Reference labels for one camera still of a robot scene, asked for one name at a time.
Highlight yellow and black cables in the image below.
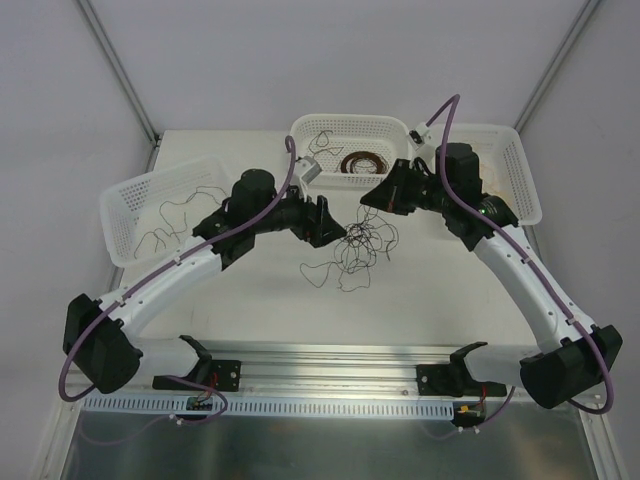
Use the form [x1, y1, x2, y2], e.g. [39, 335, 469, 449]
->
[298, 204, 401, 292]

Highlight dark brown thin cable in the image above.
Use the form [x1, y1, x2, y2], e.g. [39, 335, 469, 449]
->
[307, 129, 345, 174]

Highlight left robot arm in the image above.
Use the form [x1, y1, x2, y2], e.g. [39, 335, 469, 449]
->
[63, 169, 346, 394]

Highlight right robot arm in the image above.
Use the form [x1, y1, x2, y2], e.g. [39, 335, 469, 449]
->
[360, 143, 623, 415]

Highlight white perforated basket middle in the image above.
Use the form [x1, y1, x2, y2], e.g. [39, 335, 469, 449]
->
[290, 114, 411, 189]

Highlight white perforated basket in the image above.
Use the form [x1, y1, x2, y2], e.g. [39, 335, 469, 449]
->
[99, 154, 235, 268]
[290, 114, 411, 189]
[448, 123, 542, 226]

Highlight white perforated basket right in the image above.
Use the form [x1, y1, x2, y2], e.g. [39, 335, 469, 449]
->
[448, 123, 542, 226]

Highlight white perforated basket left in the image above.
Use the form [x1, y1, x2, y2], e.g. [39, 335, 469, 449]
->
[99, 154, 235, 268]

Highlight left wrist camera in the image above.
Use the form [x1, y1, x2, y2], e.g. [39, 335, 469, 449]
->
[292, 156, 322, 196]

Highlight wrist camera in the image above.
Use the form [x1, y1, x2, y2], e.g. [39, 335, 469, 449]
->
[292, 156, 322, 196]
[408, 122, 437, 163]

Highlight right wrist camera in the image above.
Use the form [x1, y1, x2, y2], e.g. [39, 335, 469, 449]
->
[408, 122, 437, 163]

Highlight brown coiled cable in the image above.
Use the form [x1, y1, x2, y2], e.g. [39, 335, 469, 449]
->
[340, 152, 390, 176]

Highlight dark loose cable left basket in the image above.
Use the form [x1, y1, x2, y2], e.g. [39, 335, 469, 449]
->
[135, 185, 229, 259]

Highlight aluminium mounting rail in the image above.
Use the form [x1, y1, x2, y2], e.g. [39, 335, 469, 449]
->
[64, 342, 596, 401]

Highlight white slotted cable duct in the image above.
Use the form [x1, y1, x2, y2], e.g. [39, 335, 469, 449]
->
[83, 394, 454, 421]

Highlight aluminium frame post right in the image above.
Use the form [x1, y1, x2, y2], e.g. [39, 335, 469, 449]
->
[513, 0, 605, 134]

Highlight aluminium frame post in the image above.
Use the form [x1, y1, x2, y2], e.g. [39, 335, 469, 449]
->
[513, 0, 605, 134]
[74, 0, 160, 145]

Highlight aluminium frame post left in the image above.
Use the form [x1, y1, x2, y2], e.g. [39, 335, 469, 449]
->
[74, 0, 160, 145]

